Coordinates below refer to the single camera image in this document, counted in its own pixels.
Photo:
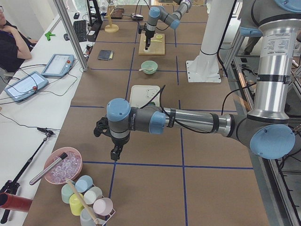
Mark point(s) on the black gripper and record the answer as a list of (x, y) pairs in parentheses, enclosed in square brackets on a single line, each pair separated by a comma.
[(119, 142), (149, 35)]

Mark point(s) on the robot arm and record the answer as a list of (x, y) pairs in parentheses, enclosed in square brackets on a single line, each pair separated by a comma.
[(159, 13), (265, 128)]

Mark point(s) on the mint green bowl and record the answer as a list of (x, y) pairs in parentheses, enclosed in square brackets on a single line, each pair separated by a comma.
[(149, 63)]

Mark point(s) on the pink bowl with ice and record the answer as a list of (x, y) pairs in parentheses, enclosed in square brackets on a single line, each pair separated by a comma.
[(68, 168)]

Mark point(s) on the bamboo cutting board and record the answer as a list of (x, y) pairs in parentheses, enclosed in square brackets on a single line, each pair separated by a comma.
[(156, 48)]

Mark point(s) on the steel metal scoop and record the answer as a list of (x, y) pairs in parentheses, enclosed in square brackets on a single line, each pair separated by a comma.
[(134, 16)]

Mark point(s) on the wooden mug tree stand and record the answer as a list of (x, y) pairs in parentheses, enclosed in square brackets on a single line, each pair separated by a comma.
[(110, 28)]

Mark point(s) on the grey yellow folded cloth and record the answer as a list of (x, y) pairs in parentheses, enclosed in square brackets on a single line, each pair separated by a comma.
[(105, 55)]

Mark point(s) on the black framed wooden tray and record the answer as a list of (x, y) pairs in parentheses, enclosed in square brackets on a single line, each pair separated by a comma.
[(117, 13)]

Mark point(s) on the cream bear serving tray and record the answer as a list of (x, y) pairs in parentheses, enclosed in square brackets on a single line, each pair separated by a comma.
[(141, 94)]

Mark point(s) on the blue plastic cup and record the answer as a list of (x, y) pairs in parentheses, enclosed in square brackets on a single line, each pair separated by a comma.
[(84, 183)]

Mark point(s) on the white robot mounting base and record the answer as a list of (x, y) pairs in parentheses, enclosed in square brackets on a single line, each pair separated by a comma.
[(203, 72)]

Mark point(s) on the black keyboard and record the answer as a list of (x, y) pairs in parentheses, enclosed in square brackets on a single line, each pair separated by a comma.
[(80, 28)]

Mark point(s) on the white plastic cup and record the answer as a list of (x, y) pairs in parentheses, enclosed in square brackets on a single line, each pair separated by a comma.
[(92, 195)]

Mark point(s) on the green plastic cup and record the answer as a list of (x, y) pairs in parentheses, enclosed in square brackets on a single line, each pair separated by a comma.
[(66, 193)]

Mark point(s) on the rear teach pendant tablet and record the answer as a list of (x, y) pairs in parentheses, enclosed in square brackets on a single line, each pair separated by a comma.
[(58, 66)]

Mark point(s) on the teach pendant tablet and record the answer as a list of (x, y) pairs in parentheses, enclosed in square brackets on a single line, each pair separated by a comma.
[(26, 86), (58, 66)]

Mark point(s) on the pink plastic cup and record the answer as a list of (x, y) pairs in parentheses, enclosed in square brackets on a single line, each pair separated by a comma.
[(103, 206)]

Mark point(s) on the yellow plastic cup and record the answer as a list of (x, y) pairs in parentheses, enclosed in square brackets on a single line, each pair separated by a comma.
[(75, 204)]

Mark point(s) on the front teach pendant tablet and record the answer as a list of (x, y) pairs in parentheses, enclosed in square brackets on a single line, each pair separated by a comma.
[(26, 86)]

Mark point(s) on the grey plastic cup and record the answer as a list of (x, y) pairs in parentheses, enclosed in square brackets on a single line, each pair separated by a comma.
[(86, 219)]

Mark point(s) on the black tripod stand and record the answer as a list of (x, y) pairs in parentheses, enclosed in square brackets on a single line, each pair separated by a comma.
[(11, 186)]

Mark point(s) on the seated person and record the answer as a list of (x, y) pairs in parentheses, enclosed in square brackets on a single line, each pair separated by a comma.
[(15, 48)]

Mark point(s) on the red cylinder bottle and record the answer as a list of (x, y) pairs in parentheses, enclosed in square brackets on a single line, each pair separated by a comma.
[(14, 202)]

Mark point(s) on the metal scoop handle in bowl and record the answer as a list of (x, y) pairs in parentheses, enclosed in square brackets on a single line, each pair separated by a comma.
[(48, 168)]

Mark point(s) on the aluminium frame post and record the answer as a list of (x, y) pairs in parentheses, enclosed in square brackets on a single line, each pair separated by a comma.
[(64, 16)]

